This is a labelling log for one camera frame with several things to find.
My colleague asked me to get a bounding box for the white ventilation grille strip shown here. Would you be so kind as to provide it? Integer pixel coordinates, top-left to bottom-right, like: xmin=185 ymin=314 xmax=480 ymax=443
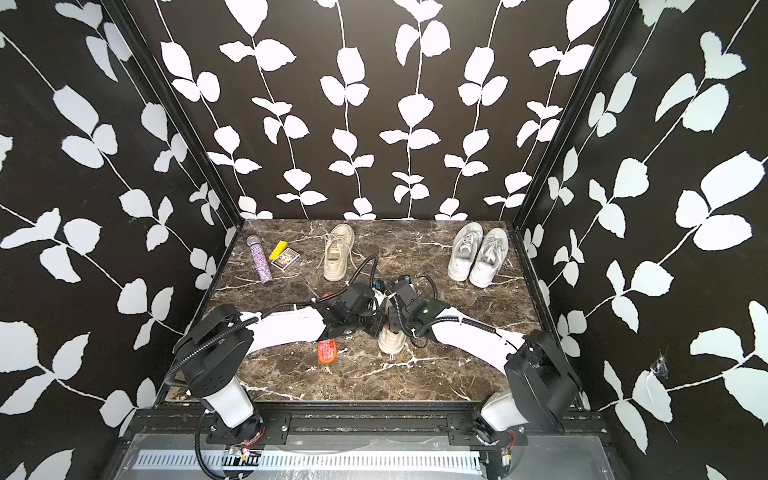
xmin=130 ymin=449 xmax=484 ymax=473

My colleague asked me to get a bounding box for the purple card box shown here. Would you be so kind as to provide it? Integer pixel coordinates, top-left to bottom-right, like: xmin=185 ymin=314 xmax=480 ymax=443
xmin=272 ymin=247 xmax=300 ymax=271

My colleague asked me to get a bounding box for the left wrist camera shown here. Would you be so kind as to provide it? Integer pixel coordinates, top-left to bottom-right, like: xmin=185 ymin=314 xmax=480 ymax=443
xmin=373 ymin=280 xmax=387 ymax=307

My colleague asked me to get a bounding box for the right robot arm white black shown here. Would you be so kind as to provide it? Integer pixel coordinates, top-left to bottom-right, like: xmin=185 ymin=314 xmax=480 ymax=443
xmin=385 ymin=277 xmax=582 ymax=438

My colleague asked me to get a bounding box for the purple glitter bottle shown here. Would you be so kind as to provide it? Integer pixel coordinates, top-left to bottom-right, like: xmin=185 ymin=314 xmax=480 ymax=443
xmin=246 ymin=235 xmax=272 ymax=284

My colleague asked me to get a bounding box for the white sneaker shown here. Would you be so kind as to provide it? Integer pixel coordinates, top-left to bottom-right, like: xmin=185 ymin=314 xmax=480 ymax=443
xmin=448 ymin=222 xmax=484 ymax=282
xmin=469 ymin=228 xmax=509 ymax=288

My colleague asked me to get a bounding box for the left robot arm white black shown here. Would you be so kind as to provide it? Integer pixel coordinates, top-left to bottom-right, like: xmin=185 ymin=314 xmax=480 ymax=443
xmin=164 ymin=255 xmax=382 ymax=430

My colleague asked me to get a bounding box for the yellow small block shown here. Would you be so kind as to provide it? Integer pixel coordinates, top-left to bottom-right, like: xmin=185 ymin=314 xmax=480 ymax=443
xmin=269 ymin=241 xmax=288 ymax=262

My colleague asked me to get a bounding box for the white sneaker inner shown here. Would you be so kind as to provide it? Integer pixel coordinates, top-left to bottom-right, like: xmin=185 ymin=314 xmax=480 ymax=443
xmin=448 ymin=222 xmax=484 ymax=282

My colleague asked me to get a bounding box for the red orange insole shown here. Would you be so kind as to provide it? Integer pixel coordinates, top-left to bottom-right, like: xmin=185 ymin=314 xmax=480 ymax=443
xmin=317 ymin=340 xmax=338 ymax=365

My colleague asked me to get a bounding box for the beige lace sneaker one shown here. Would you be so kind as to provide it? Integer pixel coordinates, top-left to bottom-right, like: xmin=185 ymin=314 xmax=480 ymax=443
xmin=378 ymin=324 xmax=407 ymax=355
xmin=322 ymin=223 xmax=355 ymax=282

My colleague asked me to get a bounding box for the white sneaker outer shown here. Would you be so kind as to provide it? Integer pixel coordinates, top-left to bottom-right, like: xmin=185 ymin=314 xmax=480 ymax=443
xmin=469 ymin=228 xmax=509 ymax=288

